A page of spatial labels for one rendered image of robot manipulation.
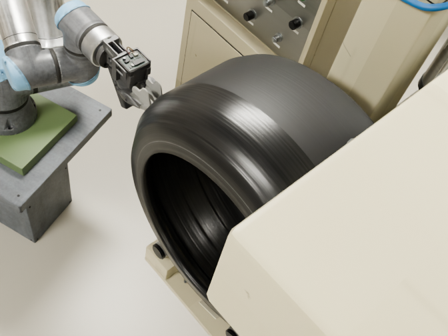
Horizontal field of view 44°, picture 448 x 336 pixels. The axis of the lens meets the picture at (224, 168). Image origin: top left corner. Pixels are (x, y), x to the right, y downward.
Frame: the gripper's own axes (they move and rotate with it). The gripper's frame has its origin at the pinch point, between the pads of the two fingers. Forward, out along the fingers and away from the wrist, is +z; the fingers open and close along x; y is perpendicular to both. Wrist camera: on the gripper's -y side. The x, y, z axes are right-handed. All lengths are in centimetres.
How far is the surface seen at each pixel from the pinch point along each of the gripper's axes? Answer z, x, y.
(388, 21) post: 29, 25, 37
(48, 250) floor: -42, -15, -120
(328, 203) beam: 52, -28, 58
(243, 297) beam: 53, -37, 51
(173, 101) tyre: 12.0, -8.4, 20.5
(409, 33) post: 34, 25, 38
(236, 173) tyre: 32.4, -12.1, 24.2
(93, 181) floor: -60, 19, -120
